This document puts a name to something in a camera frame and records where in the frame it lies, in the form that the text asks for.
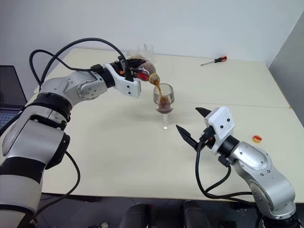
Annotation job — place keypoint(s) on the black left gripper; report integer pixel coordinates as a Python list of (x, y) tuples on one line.
[(120, 67)]

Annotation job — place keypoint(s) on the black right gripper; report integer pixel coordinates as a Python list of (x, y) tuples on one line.
[(207, 140)]

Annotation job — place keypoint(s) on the clear bottle with dark drink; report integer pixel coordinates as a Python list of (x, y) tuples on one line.
[(148, 69)]

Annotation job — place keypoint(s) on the yellow and red bottle cap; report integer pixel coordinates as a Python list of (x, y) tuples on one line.
[(257, 139)]

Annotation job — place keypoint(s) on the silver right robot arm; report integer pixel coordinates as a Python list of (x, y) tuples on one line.
[(261, 171)]

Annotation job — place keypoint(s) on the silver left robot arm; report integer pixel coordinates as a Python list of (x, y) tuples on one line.
[(71, 88)]

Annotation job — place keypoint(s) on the clear wine glass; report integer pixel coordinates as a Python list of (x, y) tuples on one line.
[(164, 107)]

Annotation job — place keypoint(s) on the clear glass tumbler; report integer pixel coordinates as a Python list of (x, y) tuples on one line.
[(145, 48)]

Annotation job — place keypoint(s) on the orange and black screwdriver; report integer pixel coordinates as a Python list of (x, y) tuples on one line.
[(221, 59)]

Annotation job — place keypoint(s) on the grey partition panel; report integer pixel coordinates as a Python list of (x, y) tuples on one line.
[(289, 71)]

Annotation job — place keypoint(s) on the dark grey laptop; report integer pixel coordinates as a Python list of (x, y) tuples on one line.
[(9, 90)]

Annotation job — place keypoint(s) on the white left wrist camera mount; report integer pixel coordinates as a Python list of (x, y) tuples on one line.
[(126, 85)]

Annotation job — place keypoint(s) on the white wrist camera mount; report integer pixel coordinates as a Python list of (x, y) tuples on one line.
[(223, 123), (126, 85)]

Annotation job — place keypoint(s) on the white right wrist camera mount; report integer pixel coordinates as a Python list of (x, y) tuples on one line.
[(223, 123)]

